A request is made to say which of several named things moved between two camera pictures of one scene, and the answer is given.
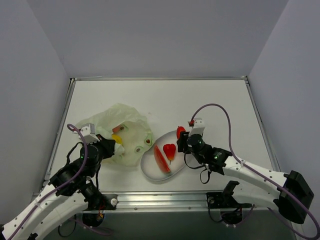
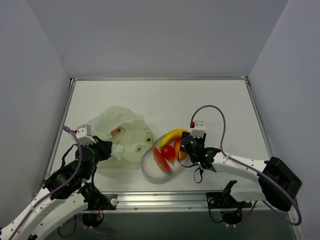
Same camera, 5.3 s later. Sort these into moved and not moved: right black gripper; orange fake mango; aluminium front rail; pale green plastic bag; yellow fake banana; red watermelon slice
Moved: orange fake mango; yellow fake banana
Not moved: right black gripper; aluminium front rail; red watermelon slice; pale green plastic bag
